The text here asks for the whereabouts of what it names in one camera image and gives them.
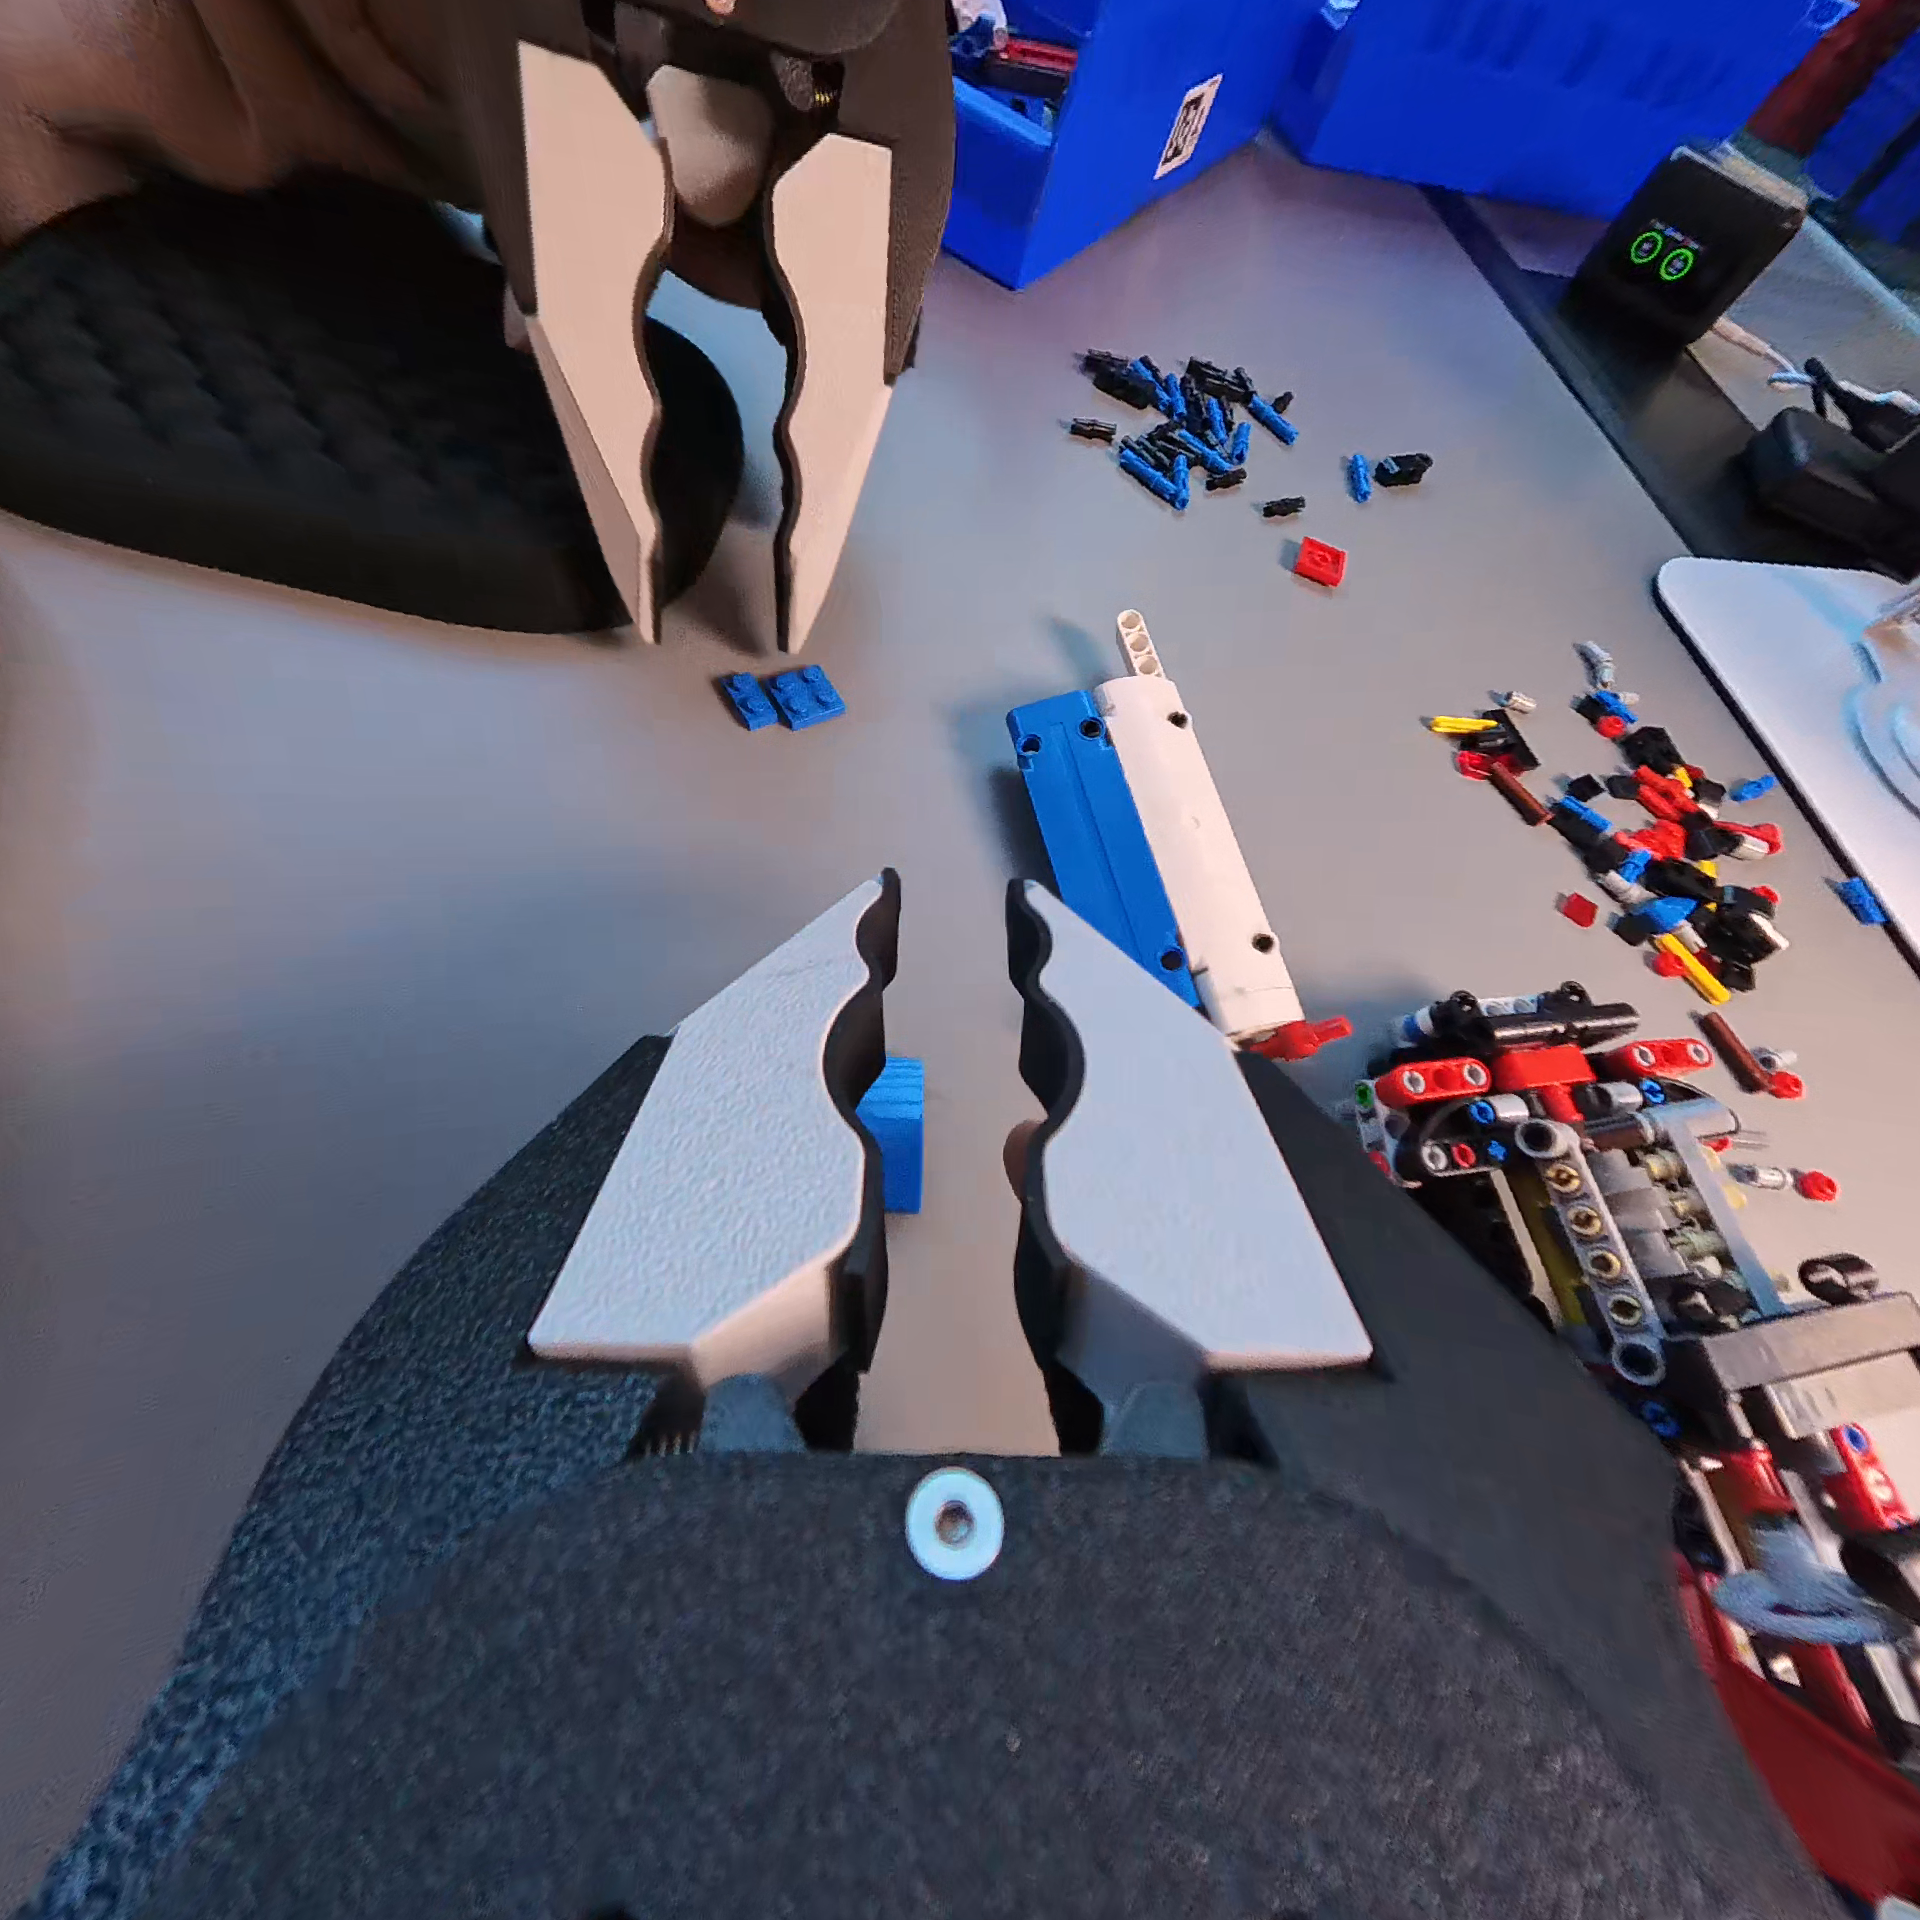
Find stack of red storage bins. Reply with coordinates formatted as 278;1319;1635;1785
1747;0;1920;153

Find stack of blue storage bins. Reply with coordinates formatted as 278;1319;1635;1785
1809;59;1920;248

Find pile of mixed lego pieces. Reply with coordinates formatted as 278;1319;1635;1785
1421;643;1794;1007

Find white cable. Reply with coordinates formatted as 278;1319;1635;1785
1710;316;1920;414

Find pile of black blue pins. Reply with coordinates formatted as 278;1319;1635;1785
1068;348;1301;511

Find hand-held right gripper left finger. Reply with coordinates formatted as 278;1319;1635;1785
526;865;905;1453

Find blue and white lego assembly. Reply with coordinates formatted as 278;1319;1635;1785
1006;608;1356;1068

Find white book stand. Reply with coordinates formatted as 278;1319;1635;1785
1654;555;1920;961

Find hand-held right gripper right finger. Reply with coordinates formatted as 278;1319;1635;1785
1002;877;1376;1455

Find black power adapter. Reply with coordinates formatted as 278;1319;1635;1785
1739;404;1920;577

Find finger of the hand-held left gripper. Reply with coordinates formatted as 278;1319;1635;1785
502;37;677;646
757;133;898;653

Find black textured cushion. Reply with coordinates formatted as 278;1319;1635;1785
0;165;746;635

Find blue bin with lego parts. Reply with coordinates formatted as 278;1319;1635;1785
937;0;1354;291

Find person's left hand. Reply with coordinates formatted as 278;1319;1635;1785
0;0;485;248

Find assorted loose lego parts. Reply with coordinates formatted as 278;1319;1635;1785
949;0;1081;113

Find blue bin with plastic bags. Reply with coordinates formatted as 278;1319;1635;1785
1276;0;1864;224

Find blue lego brick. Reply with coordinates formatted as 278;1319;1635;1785
854;1054;925;1216

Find partly built lego car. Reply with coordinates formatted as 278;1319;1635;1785
1350;982;1920;1905

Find black power bank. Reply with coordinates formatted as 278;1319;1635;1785
1569;142;1809;350

